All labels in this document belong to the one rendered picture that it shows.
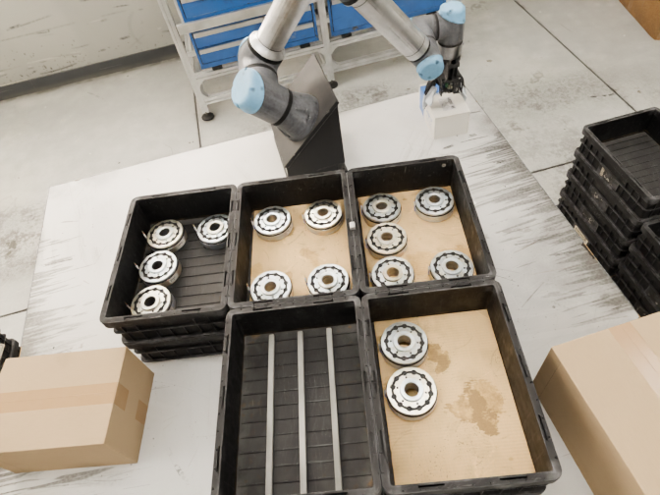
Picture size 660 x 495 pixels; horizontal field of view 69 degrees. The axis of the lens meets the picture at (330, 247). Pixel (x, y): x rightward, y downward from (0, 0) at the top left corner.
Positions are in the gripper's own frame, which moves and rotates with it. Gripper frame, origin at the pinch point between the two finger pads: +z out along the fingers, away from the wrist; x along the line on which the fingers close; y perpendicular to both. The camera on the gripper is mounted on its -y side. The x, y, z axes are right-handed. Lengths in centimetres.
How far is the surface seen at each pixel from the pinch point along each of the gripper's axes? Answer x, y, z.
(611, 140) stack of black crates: 66, 6, 27
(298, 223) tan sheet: -56, 48, -7
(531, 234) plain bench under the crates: 9, 57, 6
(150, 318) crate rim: -91, 76, -17
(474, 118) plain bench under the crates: 10.8, 3.2, 6.3
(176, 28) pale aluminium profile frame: -109, -129, 17
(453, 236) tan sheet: -16, 62, -7
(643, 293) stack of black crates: 57, 61, 50
